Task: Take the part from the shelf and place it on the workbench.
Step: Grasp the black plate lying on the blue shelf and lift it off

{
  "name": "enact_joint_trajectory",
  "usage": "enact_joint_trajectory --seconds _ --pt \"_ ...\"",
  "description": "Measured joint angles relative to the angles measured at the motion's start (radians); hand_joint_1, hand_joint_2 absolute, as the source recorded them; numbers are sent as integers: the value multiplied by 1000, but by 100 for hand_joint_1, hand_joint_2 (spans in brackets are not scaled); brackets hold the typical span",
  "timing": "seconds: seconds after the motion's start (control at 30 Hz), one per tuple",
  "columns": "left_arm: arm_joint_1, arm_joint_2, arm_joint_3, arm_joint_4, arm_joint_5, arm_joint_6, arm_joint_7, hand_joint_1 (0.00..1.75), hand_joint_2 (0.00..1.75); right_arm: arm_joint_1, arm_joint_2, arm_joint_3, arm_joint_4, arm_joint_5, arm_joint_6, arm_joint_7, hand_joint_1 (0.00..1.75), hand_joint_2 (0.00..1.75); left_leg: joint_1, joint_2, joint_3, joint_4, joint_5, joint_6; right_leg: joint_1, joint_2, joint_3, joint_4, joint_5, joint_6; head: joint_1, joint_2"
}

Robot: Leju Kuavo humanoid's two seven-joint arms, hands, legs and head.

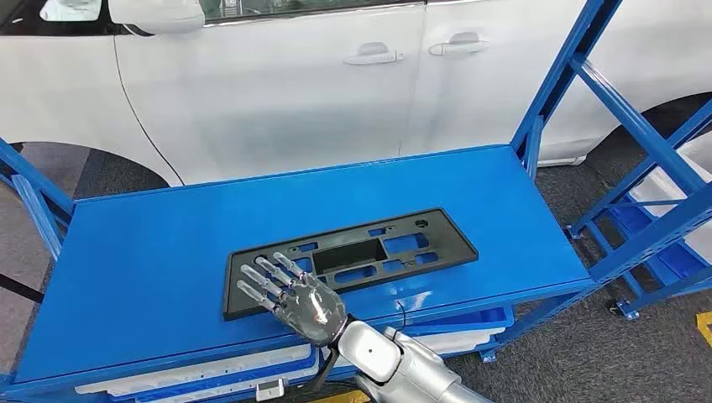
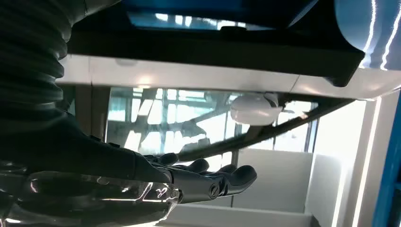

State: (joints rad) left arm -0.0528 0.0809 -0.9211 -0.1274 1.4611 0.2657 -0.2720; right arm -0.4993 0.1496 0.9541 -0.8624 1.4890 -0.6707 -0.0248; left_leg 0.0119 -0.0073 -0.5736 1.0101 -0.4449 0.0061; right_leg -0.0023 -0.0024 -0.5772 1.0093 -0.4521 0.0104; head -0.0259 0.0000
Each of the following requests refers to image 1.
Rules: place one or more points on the black barrier belt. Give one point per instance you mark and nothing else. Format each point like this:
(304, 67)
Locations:
(19, 287)

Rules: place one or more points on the yellow floor tape square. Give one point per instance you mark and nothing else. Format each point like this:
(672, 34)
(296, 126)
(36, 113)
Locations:
(345, 397)
(706, 328)

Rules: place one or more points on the translucent white plastic bin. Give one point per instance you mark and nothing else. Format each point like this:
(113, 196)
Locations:
(167, 378)

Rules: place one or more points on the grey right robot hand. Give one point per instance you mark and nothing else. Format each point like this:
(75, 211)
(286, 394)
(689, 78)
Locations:
(311, 311)

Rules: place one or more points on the black plastic plate bracket part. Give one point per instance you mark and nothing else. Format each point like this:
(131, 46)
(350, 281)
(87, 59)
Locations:
(456, 244)

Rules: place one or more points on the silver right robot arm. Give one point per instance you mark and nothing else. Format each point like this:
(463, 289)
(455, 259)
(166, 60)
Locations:
(428, 372)

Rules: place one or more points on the white car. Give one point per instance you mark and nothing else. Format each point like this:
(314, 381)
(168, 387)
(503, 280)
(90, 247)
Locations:
(278, 100)

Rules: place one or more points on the large white plastic bin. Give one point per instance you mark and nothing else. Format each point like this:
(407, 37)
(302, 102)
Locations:
(656, 192)

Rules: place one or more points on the large blue metal shelf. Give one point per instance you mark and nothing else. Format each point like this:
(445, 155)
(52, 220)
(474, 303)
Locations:
(167, 250)

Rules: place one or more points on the blue wheeled metal rack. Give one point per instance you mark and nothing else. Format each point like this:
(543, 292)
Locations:
(623, 185)

